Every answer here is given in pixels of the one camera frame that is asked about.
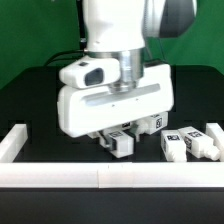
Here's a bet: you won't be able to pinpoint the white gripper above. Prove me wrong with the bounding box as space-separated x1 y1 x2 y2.
57 64 174 150

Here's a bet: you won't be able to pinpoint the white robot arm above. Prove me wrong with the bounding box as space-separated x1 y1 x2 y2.
57 0 197 138

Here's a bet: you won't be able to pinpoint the black pole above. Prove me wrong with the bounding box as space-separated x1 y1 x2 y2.
76 0 87 50

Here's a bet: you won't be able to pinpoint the white U-shaped fence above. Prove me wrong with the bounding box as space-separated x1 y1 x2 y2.
0 124 224 188

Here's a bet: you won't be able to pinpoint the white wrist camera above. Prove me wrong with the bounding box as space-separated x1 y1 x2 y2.
59 56 120 89

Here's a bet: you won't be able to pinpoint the black cables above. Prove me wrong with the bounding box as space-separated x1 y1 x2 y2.
43 49 88 67

